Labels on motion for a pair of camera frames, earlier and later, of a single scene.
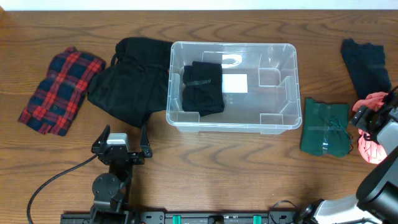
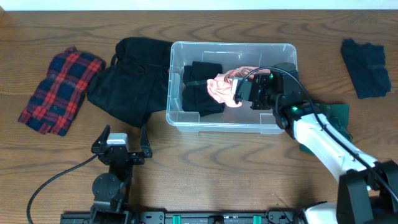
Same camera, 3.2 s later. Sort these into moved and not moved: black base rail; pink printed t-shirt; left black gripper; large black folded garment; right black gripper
Moved: pink printed t-shirt; right black gripper
Not moved: left black gripper; black base rail; large black folded garment
